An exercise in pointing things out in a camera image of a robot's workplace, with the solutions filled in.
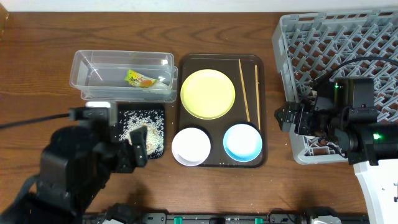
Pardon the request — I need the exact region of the white pink bowl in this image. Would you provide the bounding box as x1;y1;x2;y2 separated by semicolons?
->
172;128;211;167

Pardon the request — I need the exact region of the dark brown serving tray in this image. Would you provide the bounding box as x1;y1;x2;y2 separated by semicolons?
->
172;54;267;168

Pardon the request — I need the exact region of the right wooden chopstick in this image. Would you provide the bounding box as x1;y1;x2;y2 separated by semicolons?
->
254;65;261;130

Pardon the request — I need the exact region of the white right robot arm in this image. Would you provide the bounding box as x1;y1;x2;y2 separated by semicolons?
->
274;77;397;223

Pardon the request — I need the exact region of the white tissue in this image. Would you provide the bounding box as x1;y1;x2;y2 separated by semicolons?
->
152;80;169;89

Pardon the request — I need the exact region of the wooden chopstick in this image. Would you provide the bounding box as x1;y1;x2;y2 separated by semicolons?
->
254;65;261;130
238;58;251;122

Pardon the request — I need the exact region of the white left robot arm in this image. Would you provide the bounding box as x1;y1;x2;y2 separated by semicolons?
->
1;126;147;223

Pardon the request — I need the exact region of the yellow plastic plate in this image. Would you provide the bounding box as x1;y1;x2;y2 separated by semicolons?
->
180;69;236;119

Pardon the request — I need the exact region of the black waste tray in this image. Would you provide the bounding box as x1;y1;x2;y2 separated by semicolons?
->
111;103;165;159

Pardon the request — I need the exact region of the pile of rice leftovers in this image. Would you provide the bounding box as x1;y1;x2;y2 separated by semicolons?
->
115;110;165;159

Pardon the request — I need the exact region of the left wooden chopstick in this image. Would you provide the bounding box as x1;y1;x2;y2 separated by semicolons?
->
238;58;251;122

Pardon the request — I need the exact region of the clear plastic bin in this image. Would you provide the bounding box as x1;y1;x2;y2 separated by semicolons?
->
70;50;178;103

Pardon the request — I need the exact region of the blue plastic bowl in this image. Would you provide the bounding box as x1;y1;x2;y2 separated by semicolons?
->
223;124;263;162

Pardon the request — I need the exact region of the green yellow snack wrapper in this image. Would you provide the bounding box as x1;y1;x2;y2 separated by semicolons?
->
124;70;157;88

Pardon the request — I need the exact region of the black rail at table edge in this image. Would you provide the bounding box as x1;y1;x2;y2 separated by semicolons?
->
82;203;371;224

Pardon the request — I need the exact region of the grey dishwasher rack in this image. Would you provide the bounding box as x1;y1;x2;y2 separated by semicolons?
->
272;8;398;166

